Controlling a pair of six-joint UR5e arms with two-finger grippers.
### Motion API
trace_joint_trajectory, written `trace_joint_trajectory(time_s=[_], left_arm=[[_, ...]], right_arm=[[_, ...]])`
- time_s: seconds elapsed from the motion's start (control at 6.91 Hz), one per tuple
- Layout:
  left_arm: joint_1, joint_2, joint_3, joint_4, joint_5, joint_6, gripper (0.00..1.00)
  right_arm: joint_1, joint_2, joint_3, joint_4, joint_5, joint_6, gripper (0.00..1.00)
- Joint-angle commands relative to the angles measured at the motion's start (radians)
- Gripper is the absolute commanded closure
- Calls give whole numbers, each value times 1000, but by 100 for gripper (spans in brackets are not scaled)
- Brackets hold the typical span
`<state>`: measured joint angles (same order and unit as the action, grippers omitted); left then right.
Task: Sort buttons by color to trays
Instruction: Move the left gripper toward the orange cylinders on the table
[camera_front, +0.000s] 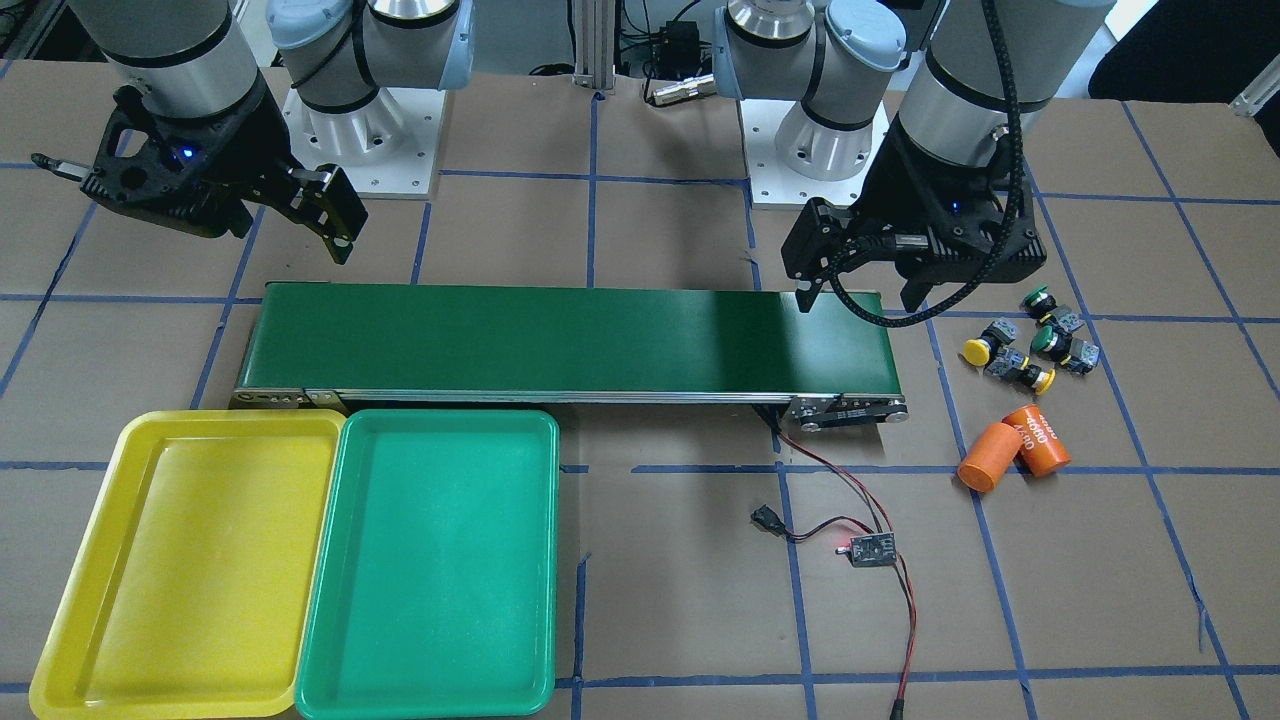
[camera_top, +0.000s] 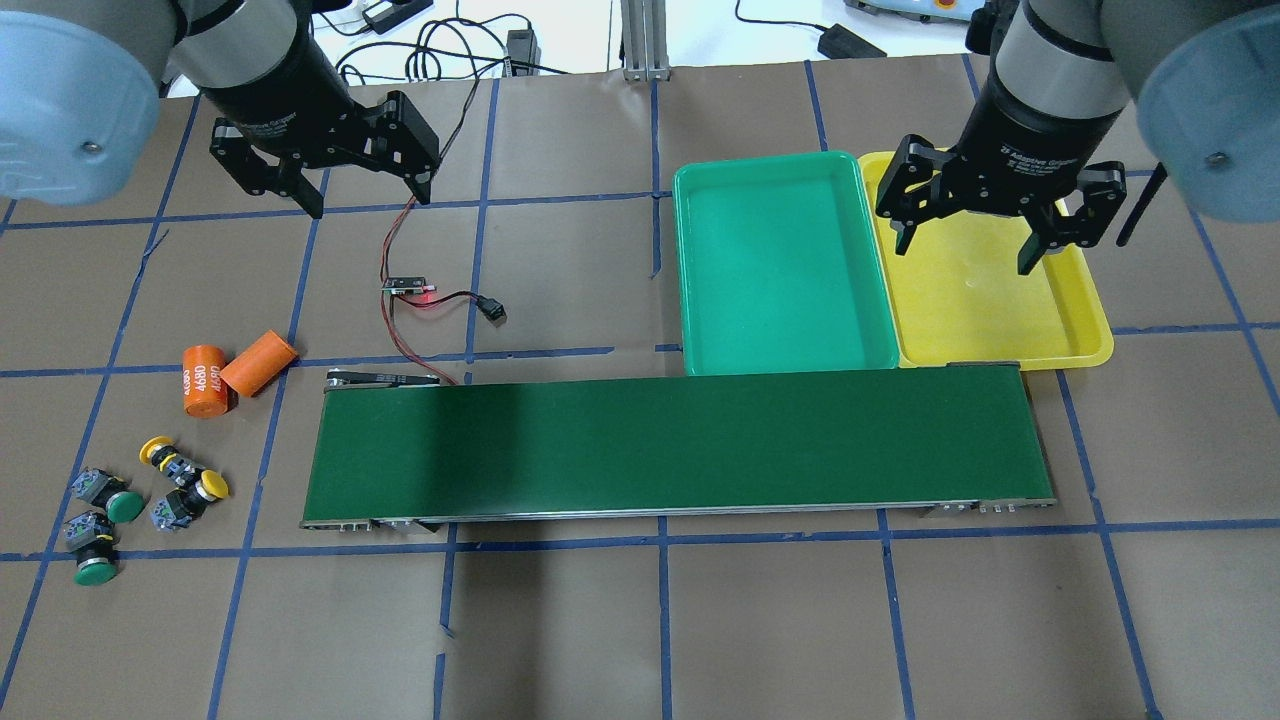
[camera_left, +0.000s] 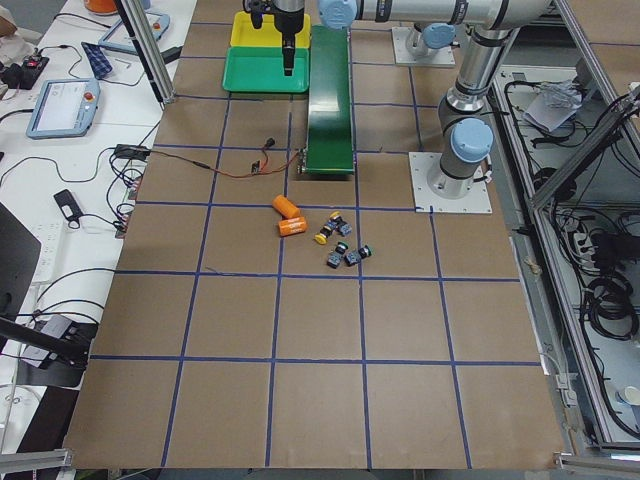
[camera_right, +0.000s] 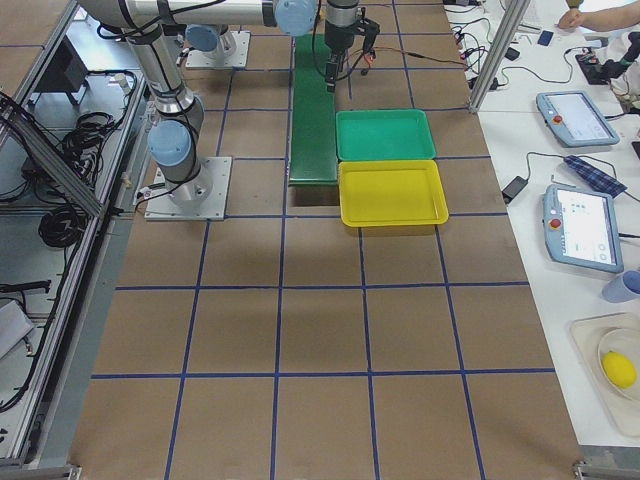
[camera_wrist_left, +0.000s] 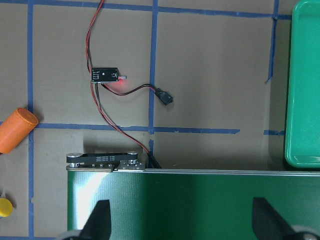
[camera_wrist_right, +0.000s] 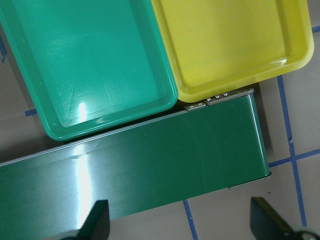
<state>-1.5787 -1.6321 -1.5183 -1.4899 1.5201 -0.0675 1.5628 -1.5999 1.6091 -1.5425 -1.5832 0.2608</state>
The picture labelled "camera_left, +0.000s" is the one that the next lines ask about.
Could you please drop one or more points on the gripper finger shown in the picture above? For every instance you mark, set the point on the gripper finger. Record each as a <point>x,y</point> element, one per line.
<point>257,20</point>
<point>288,53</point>

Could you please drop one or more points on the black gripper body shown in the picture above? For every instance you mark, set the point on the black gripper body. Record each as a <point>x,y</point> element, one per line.
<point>291,22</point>

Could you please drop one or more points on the plain orange cylinder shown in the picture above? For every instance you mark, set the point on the plain orange cylinder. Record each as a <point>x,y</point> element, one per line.
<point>285,207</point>

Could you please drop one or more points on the orange cylinder with 4680 print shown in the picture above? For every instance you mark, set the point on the orange cylinder with 4680 print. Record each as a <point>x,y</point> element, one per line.
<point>292,226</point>

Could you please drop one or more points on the yellow push button switch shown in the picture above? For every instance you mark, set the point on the yellow push button switch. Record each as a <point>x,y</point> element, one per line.
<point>338,224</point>
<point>323,235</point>

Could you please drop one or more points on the green push button switch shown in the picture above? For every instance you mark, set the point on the green push button switch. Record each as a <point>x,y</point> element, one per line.
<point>336,256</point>
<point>355,257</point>

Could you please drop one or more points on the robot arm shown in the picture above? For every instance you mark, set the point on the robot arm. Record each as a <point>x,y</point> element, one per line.
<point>337,15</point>
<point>495,24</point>

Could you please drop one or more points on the yellow plastic tray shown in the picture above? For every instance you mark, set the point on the yellow plastic tray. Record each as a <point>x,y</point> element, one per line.
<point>245,35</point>

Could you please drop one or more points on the green plastic tray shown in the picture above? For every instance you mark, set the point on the green plastic tray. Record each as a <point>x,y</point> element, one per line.
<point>260,70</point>

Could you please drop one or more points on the green conveyor belt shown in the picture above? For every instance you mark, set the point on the green conveyor belt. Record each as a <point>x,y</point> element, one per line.
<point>329,144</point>

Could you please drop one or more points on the black power adapter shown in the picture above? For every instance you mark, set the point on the black power adapter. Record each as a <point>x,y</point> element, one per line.
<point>131,152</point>

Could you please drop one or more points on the white power strip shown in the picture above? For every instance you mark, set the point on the white power strip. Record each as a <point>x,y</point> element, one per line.
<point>50,235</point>

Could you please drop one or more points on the aluminium frame post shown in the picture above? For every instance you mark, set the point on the aluminium frame post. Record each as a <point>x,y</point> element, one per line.
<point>137,25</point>

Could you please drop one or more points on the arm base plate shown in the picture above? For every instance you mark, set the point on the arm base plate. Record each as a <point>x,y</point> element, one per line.
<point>424,45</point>
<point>435,192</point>

